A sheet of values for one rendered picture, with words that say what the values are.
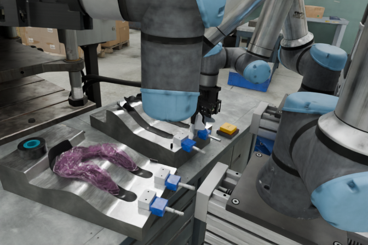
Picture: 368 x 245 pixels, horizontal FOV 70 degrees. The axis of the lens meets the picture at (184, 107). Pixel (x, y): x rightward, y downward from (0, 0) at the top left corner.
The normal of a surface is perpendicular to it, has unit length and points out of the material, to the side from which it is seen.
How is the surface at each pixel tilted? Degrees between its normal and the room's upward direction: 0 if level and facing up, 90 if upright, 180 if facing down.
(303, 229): 0
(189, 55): 90
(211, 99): 90
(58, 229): 0
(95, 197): 29
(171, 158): 90
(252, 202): 0
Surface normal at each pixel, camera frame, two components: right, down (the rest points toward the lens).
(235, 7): 0.18, 0.65
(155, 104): -0.45, 0.41
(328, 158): -0.89, 0.15
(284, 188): -0.61, 0.01
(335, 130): -0.63, -0.58
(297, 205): -0.27, 0.11
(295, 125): -0.85, -0.49
